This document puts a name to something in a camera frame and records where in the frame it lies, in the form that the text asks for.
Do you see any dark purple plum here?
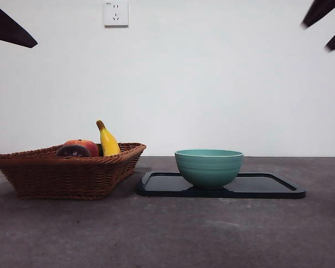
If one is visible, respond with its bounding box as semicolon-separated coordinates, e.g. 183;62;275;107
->
55;145;92;158

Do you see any teal ribbed bowl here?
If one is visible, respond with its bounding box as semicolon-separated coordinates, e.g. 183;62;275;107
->
174;149;245;191

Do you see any red orange peach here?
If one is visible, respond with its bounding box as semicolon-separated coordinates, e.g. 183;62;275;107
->
63;139;100;157

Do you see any yellow banana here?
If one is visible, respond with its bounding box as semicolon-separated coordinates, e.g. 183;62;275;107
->
96;119;122;157

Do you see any brown wicker basket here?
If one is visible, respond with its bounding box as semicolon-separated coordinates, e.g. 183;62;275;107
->
0;142;147;200

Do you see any black rectangular tray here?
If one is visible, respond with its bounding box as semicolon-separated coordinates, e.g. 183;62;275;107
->
136;171;307;199

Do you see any white wall socket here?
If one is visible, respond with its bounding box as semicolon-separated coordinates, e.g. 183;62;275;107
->
104;0;130;28

